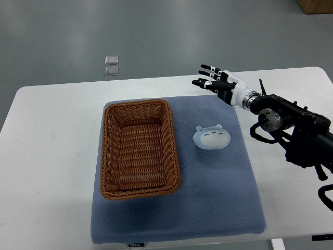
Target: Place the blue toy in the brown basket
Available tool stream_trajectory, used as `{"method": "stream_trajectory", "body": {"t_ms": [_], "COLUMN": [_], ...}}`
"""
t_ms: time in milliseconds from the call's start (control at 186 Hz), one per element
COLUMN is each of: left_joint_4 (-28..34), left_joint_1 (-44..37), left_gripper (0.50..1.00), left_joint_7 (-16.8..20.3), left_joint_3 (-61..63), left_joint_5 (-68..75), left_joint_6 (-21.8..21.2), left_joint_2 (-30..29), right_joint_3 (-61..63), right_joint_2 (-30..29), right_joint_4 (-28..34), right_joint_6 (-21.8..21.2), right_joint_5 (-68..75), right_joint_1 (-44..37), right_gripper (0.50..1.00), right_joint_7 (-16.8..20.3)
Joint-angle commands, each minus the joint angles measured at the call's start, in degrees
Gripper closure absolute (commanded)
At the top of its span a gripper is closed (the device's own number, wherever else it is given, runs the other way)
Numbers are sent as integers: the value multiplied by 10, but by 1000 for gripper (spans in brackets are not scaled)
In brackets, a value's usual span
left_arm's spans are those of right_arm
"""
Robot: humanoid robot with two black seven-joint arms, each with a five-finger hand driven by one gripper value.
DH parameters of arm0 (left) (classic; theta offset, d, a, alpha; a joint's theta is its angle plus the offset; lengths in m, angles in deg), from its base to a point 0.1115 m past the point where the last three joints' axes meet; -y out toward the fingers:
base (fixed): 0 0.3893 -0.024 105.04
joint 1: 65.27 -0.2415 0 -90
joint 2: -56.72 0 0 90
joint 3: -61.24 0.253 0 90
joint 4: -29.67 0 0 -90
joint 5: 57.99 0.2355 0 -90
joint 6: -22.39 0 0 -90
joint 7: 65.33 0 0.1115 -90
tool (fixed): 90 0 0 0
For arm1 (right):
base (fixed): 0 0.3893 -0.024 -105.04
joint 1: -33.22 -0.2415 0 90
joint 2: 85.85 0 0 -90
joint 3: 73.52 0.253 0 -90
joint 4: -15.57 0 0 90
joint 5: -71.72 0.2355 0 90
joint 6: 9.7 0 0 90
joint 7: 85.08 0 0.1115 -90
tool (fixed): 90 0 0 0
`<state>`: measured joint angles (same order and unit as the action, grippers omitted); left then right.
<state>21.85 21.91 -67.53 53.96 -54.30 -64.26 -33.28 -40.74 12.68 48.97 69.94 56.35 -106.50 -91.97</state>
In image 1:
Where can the white robotic hand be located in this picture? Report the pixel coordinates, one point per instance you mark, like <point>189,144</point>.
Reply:
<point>229,87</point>

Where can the light blue plush toy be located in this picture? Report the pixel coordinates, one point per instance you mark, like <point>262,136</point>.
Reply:
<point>211,138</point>

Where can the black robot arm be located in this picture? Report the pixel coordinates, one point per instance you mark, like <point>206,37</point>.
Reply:
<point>304,135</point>

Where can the brown wicker basket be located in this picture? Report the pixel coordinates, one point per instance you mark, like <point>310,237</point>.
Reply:
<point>138,150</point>

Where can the blue textured mat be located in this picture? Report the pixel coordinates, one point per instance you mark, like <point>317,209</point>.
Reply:
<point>218,194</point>

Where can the brown cardboard box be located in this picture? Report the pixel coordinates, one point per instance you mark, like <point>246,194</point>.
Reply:
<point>311,7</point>

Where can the white table leg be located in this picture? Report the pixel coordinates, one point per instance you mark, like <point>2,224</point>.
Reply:
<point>277,244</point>

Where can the black table control panel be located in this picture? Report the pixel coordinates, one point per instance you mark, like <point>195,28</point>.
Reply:
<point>322,237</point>

